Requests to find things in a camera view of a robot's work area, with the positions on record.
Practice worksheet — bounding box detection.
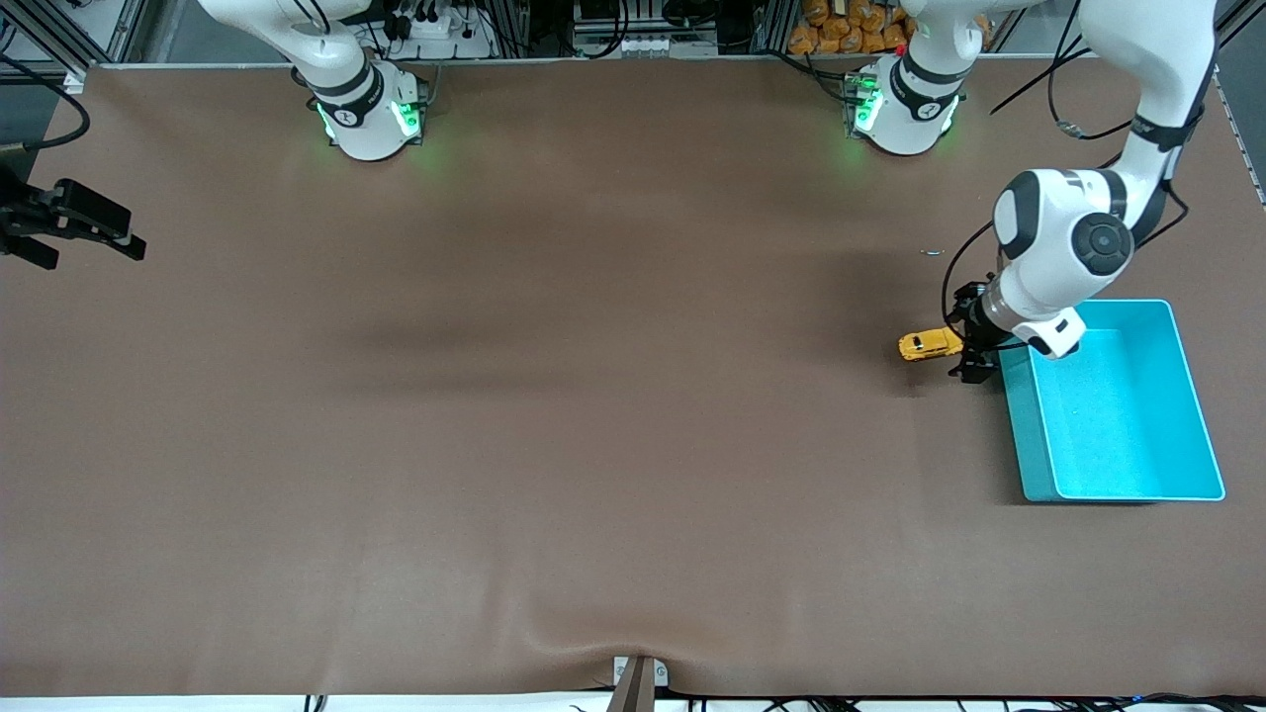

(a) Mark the grey metal bracket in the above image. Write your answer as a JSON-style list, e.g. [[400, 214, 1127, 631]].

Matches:
[[613, 655, 670, 689]]

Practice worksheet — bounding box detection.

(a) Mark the turquoise plastic bin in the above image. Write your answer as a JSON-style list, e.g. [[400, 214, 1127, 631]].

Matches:
[[997, 299, 1227, 503]]

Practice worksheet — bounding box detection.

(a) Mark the grey aluminium frame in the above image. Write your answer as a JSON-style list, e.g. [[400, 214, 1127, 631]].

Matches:
[[1212, 0, 1266, 209], [0, 0, 149, 80]]

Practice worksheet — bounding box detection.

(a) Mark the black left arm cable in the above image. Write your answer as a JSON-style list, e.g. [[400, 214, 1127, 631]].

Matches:
[[942, 0, 1193, 332]]

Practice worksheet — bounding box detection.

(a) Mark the white power strip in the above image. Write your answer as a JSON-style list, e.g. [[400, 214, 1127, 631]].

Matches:
[[391, 0, 496, 60]]

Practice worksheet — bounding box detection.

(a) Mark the brown table mat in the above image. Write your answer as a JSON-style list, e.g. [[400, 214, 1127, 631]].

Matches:
[[0, 54, 1266, 698]]

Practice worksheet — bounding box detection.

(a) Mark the orange packets pile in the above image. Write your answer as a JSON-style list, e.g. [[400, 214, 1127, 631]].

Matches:
[[788, 0, 913, 56]]

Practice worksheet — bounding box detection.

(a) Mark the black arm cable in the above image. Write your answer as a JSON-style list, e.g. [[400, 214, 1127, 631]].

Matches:
[[0, 54, 92, 154], [942, 0, 1193, 332]]

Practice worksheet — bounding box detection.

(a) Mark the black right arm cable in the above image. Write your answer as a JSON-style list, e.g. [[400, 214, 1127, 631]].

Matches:
[[0, 54, 92, 154]]

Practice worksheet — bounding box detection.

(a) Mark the brown camera pole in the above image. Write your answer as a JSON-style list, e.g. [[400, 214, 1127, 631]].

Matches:
[[607, 658, 657, 712]]

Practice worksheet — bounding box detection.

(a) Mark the yellow beetle toy car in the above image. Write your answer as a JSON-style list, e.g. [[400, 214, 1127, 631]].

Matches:
[[898, 327, 965, 363]]

